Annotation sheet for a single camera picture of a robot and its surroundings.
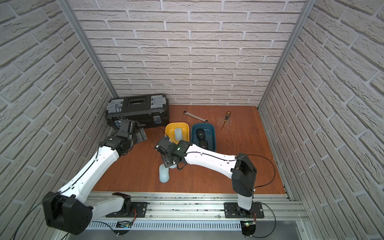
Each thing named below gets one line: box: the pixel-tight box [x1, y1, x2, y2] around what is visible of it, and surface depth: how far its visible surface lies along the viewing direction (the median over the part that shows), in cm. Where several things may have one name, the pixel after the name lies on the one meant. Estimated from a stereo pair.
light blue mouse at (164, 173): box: [159, 163, 170, 183], surface depth 85 cm
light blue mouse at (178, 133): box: [174, 127, 183, 142], surface depth 104 cm
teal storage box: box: [191, 123, 216, 152], surface depth 104 cm
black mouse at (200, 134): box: [196, 128, 206, 141], surface depth 104 cm
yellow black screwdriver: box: [221, 111, 231, 130], surface depth 116 cm
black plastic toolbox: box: [105, 94, 170, 130], surface depth 99 cm
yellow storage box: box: [164, 122, 190, 145], surface depth 104 cm
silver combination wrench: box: [182, 110, 209, 124], surface depth 116 cm
